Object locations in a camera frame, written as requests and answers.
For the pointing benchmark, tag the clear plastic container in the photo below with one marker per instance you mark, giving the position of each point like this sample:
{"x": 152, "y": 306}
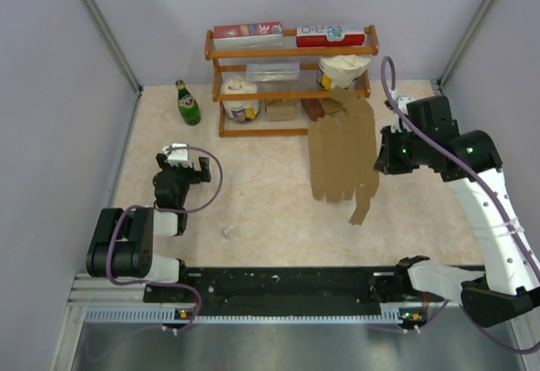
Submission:
{"x": 273, "y": 72}

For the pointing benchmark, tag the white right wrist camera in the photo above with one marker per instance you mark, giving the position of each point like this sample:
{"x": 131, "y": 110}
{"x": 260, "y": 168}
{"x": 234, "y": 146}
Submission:
{"x": 402, "y": 101}

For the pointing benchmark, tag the tan sponge block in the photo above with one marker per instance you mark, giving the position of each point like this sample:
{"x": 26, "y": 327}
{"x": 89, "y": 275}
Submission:
{"x": 280, "y": 109}

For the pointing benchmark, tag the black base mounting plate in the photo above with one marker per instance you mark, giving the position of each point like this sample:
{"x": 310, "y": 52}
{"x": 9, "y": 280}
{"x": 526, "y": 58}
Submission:
{"x": 295, "y": 291}

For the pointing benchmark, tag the red white carton box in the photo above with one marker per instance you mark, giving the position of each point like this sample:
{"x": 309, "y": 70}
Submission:
{"x": 329, "y": 35}

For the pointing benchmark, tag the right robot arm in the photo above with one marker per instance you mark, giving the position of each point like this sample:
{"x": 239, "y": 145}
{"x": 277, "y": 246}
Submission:
{"x": 425, "y": 134}

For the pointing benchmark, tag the orange wooden shelf rack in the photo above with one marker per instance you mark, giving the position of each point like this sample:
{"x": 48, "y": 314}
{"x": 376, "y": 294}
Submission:
{"x": 235, "y": 62}

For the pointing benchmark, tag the red foil wrap box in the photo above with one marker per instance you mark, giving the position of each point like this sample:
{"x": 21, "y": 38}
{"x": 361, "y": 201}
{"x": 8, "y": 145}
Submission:
{"x": 244, "y": 36}

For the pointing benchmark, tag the brown scouring pad pack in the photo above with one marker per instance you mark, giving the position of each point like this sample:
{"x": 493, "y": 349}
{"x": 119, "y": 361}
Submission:
{"x": 318, "y": 108}

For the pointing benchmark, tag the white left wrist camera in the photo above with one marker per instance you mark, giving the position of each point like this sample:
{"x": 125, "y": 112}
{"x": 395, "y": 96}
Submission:
{"x": 177, "y": 154}

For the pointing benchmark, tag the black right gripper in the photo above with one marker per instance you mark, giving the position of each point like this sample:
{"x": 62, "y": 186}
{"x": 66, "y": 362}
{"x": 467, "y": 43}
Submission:
{"x": 385, "y": 162}

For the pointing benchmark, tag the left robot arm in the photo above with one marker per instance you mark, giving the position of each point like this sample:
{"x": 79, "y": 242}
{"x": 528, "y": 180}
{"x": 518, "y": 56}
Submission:
{"x": 123, "y": 242}

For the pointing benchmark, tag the green glass bottle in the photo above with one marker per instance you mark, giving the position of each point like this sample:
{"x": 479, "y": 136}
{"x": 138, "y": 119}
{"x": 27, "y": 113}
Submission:
{"x": 187, "y": 104}

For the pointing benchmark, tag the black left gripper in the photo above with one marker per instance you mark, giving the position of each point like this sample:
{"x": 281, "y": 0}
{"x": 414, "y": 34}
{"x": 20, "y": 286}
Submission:
{"x": 197, "y": 175}

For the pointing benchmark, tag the white bag upper shelf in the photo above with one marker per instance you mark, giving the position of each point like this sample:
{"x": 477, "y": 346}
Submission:
{"x": 341, "y": 71}

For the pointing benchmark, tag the brown cardboard box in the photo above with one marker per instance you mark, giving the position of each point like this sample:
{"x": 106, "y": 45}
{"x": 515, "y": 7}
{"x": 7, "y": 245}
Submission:
{"x": 342, "y": 154}

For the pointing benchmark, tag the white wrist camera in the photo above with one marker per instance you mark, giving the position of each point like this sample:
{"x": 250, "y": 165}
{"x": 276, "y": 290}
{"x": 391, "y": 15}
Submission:
{"x": 177, "y": 154}
{"x": 402, "y": 101}

